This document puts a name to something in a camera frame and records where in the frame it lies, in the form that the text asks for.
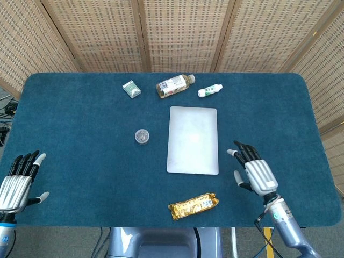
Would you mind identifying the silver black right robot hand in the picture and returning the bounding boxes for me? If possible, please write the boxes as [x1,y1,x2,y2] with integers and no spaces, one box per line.
[227,140,279,196]

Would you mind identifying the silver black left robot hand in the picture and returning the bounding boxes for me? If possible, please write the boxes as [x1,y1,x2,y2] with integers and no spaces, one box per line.
[0,150,51,214]

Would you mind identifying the silver grey laptop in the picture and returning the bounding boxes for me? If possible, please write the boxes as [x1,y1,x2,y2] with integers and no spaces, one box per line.
[166,106,219,176]

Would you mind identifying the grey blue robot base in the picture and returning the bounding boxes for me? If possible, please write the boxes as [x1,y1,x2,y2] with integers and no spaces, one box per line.
[107,227,224,258]

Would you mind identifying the yellow floor tape strip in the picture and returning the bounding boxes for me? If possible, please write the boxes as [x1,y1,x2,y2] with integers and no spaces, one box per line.
[264,227,275,258]

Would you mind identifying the white table leg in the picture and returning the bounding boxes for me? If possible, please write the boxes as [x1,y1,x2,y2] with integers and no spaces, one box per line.
[230,227,238,258]

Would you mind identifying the blue carpet table cover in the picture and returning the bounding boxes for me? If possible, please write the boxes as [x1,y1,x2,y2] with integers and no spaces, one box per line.
[0,72,342,229]

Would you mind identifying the gold foil snack packet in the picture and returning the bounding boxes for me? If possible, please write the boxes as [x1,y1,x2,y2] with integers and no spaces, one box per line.
[168,192,220,221]

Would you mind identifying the small white plastic bottle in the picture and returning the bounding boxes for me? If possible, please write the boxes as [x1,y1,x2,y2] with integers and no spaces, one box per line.
[197,83,223,98]

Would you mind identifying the yellow tea bottle with label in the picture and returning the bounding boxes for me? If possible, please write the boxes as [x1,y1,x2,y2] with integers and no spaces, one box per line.
[156,74,196,99]

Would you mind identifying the green and white card box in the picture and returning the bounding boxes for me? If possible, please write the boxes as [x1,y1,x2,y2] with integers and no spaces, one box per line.
[122,80,142,99]

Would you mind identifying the woven wooden folding screen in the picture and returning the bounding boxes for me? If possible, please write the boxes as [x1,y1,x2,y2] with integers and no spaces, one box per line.
[0,0,344,196]

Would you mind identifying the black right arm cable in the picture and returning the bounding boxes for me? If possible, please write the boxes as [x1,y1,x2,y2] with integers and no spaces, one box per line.
[254,211,283,258]

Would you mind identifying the black floor cables bundle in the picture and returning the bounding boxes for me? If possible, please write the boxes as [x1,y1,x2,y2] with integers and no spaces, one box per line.
[0,98,18,147]

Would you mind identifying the dark cables beside robot base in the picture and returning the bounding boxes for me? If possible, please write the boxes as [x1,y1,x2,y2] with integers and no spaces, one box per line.
[91,227,111,258]

